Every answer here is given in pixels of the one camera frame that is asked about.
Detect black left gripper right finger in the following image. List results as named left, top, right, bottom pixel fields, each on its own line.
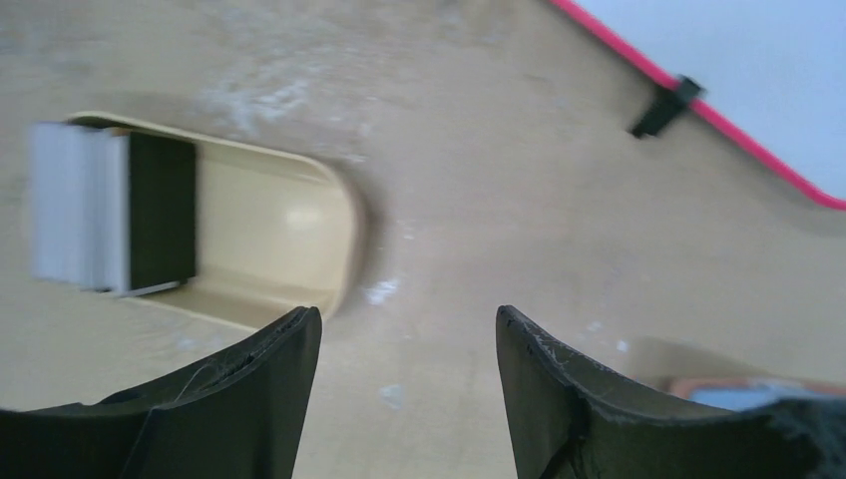
left=496, top=305, right=845, bottom=478

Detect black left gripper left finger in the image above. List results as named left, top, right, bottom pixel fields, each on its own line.
left=1, top=307, right=322, bottom=478

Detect cream oval tray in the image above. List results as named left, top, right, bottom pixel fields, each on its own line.
left=68, top=111, right=366, bottom=329

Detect pink framed whiteboard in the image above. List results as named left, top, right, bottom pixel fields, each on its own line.
left=558, top=1, right=845, bottom=210

